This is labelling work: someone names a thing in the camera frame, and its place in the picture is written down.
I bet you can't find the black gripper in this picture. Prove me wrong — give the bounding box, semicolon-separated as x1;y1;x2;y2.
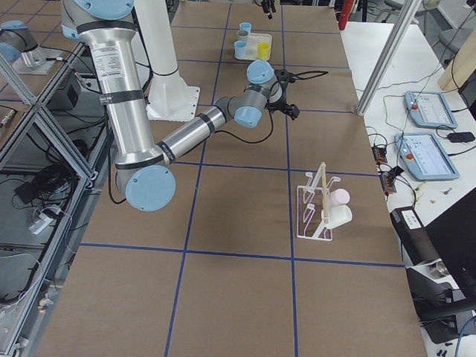
260;0;276;19
269;69;296;112

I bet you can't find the pink plastic cup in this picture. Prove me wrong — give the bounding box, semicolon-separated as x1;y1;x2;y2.
327;188;350;208

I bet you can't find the white plastic cup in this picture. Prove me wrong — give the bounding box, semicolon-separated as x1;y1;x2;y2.
327;205;353;229

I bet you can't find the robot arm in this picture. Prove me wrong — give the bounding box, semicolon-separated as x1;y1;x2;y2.
62;1;299;211

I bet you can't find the blue plastic cup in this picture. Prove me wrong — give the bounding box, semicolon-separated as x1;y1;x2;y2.
234;40;247;60
239;22;252;33

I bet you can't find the yellow plastic cup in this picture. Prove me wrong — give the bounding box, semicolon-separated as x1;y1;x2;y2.
257;42;271;60

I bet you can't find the grey plastic cup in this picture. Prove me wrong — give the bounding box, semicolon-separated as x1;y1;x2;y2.
237;30;250;42

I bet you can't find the cream serving tray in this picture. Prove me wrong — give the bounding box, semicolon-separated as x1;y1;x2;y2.
241;33;272;61

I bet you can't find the red fire extinguisher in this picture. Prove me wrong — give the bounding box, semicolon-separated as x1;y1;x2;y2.
338;0;355;30

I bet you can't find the far blue teach pendant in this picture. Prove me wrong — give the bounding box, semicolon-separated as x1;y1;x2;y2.
404;91;457;129

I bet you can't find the blue teach pendant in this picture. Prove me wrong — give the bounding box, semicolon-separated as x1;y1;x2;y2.
394;132;460;181
404;91;457;129

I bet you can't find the brown table mat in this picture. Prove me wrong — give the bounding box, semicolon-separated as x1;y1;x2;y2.
36;2;426;356

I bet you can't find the near blue teach pendant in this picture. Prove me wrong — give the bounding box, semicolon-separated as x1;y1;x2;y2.
394;132;460;181

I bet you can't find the black power adapter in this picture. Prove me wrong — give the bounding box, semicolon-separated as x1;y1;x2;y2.
447;132;475;143

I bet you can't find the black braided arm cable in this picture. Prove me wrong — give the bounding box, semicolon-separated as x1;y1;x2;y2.
213;69;330;144

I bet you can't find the white wire cup rack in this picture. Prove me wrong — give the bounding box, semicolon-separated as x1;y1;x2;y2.
296;162;341;242

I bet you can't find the aluminium frame post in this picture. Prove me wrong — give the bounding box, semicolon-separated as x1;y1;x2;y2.
356;0;421;116

